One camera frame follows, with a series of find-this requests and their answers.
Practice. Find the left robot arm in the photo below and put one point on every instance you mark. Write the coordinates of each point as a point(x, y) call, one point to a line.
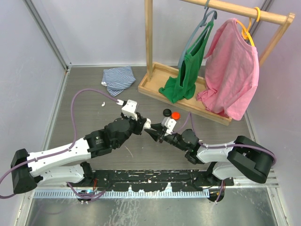
point(28, 168)

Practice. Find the wooden clothes rack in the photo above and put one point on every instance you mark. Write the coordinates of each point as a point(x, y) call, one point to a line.
point(157, 73)

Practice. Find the pink t-shirt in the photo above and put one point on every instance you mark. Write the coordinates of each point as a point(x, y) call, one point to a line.
point(231, 73)

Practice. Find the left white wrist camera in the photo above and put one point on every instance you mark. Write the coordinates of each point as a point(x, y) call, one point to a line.
point(129, 109)

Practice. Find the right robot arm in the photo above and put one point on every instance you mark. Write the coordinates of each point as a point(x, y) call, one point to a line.
point(241, 157)

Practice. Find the orange earbud case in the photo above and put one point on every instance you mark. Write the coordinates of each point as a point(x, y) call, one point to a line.
point(176, 116)

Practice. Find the white earbud case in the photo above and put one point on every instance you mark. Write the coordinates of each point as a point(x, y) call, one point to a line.
point(147, 124)

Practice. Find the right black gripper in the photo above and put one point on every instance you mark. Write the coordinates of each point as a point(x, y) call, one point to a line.
point(155, 134)

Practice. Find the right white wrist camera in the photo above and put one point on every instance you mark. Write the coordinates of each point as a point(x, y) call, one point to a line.
point(168, 124)

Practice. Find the black earbud charging case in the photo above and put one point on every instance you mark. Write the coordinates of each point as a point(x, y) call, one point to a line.
point(167, 112)

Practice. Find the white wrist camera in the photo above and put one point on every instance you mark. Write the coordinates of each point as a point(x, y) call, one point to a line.
point(129, 109)
point(168, 124)

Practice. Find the green tank top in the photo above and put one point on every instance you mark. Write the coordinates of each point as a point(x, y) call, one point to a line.
point(183, 86)

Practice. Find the blue striped folded cloth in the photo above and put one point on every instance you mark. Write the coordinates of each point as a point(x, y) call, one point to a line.
point(116, 80)

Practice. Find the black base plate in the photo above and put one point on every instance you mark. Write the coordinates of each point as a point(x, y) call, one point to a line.
point(186, 180)

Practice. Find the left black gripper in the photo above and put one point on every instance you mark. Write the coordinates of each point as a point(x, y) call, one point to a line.
point(138, 124)

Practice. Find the yellow clothes hanger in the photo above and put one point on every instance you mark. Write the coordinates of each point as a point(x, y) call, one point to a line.
point(245, 33)

